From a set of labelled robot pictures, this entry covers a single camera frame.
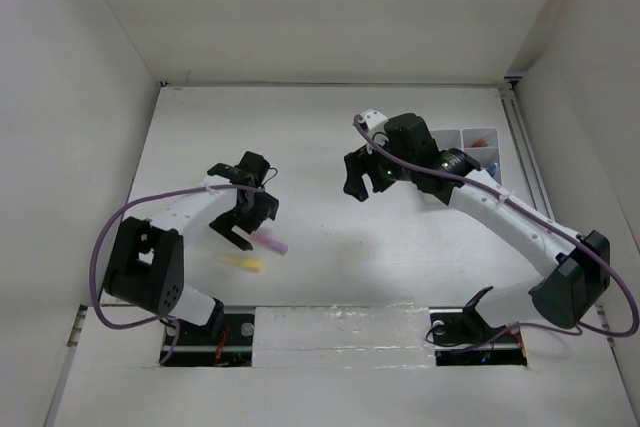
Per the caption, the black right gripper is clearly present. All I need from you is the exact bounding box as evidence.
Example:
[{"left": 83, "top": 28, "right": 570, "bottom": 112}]
[{"left": 342, "top": 131, "right": 416, "bottom": 202}]

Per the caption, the yellow highlighter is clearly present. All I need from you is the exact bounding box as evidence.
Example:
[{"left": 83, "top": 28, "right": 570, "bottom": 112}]
[{"left": 216, "top": 254, "right": 263, "bottom": 273}]

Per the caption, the pink highlighter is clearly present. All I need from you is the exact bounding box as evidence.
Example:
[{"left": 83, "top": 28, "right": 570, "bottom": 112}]
[{"left": 251, "top": 232, "right": 288, "bottom": 255}]

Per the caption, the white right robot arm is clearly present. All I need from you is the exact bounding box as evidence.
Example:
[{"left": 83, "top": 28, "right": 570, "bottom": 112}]
[{"left": 343, "top": 110, "right": 611, "bottom": 341}]

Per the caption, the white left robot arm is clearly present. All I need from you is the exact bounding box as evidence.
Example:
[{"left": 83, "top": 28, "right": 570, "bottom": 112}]
[{"left": 102, "top": 151, "right": 279, "bottom": 344}]

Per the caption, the white divided organizer left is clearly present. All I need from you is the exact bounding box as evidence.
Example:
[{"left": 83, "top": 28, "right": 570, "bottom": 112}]
[{"left": 431, "top": 129, "right": 463, "bottom": 151}]

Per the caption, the white divided organizer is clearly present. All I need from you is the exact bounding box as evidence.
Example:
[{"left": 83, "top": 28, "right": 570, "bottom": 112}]
[
  {"left": 431, "top": 129, "right": 463, "bottom": 151},
  {"left": 461, "top": 128, "right": 502, "bottom": 183}
]

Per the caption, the white divided organizer right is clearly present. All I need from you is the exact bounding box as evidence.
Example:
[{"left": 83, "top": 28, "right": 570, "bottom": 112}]
[{"left": 461, "top": 128, "right": 502, "bottom": 183}]

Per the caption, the blue capped glue bottle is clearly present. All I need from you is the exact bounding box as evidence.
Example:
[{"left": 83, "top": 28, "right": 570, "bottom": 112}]
[{"left": 487, "top": 163, "right": 500, "bottom": 178}]

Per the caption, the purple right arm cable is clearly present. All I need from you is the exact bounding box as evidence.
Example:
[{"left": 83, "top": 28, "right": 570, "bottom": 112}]
[{"left": 352, "top": 114, "right": 640, "bottom": 338}]

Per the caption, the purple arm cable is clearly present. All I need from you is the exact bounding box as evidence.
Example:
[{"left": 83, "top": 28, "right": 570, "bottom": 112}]
[
  {"left": 88, "top": 166, "right": 279, "bottom": 363},
  {"left": 352, "top": 114, "right": 640, "bottom": 338}
]

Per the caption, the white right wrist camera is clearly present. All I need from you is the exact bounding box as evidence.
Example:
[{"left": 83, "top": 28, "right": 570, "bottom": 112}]
[{"left": 354, "top": 109, "right": 388, "bottom": 138}]

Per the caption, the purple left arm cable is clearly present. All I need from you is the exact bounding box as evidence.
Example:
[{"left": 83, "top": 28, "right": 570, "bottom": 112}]
[{"left": 88, "top": 166, "right": 279, "bottom": 363}]

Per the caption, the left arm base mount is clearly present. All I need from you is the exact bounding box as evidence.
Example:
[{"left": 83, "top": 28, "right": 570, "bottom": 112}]
[{"left": 159, "top": 307, "right": 256, "bottom": 368}]

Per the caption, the aluminium rail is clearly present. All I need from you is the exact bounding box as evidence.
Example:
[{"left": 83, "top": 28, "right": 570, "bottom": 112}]
[{"left": 497, "top": 76, "right": 555, "bottom": 220}]

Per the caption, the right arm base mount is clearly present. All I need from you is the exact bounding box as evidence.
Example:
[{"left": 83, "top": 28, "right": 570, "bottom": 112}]
[{"left": 425, "top": 287, "right": 528, "bottom": 367}]

